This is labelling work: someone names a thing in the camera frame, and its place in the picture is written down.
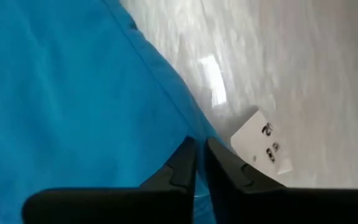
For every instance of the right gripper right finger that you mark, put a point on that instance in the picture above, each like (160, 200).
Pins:
(275, 207)

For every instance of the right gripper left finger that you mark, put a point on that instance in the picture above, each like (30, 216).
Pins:
(120, 207)

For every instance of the blue garment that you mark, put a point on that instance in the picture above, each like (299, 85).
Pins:
(73, 93)

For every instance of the white garment label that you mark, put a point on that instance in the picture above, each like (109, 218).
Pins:
(256, 143)

